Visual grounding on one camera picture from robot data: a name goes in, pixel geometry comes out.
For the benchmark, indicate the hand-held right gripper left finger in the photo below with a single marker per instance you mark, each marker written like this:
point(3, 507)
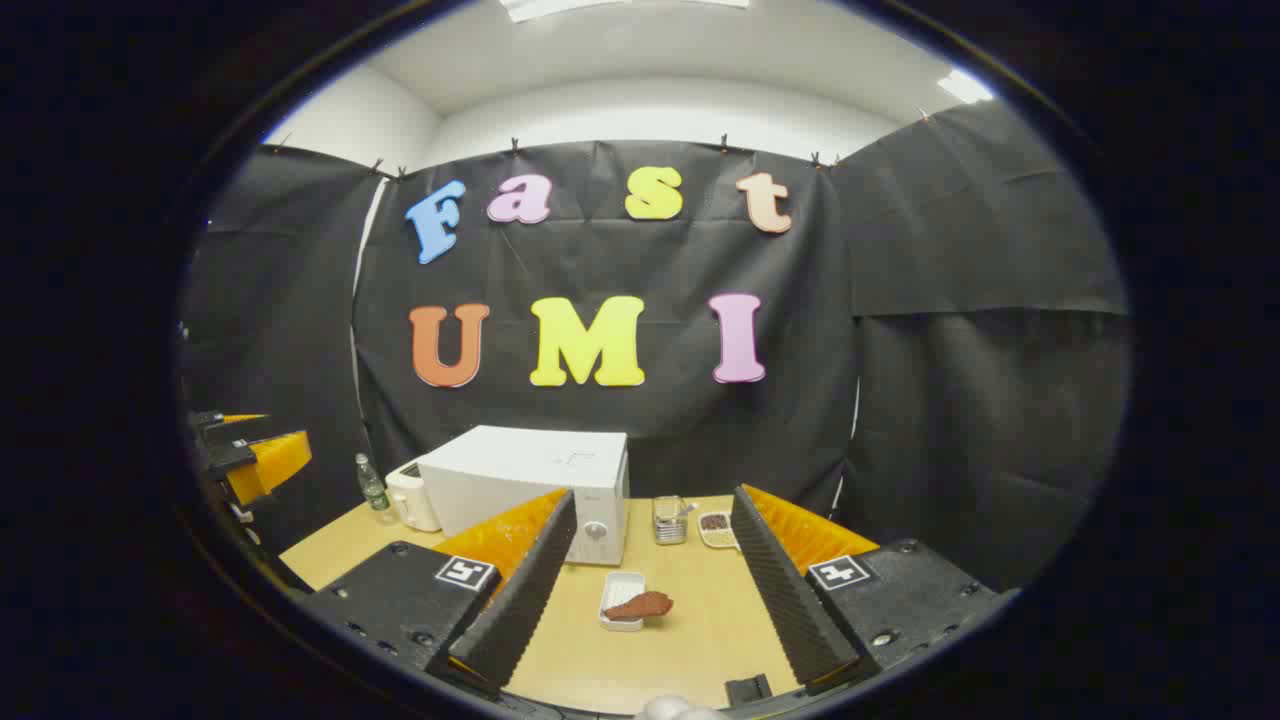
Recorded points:
point(530, 590)

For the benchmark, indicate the white rectangular tray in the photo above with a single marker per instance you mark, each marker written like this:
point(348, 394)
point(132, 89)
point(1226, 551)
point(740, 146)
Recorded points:
point(618, 588)

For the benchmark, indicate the brown meat piece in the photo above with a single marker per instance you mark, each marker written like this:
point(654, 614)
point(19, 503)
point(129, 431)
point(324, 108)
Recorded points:
point(640, 605)

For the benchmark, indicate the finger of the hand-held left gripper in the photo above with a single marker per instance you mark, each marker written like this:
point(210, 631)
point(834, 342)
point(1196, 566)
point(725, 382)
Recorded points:
point(245, 418)
point(275, 462)

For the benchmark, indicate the clear bottle green label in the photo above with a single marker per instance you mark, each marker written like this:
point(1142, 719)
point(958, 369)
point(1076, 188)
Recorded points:
point(373, 490)

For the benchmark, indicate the ceiling light panel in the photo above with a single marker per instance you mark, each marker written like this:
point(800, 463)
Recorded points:
point(965, 86)
point(620, 6)

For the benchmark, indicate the white toaster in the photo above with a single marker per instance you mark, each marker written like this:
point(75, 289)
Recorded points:
point(410, 495)

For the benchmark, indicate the divided dish of beans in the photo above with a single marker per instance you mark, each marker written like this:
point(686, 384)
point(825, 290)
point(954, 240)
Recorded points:
point(714, 527)

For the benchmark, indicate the white microwave oven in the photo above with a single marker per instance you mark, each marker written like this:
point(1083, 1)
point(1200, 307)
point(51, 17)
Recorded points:
point(520, 470)

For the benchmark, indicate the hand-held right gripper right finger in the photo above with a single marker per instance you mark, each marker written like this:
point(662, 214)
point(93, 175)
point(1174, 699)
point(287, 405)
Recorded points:
point(780, 590)

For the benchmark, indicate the metal mesh utensil holder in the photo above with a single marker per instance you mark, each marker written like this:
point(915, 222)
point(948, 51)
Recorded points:
point(668, 525)

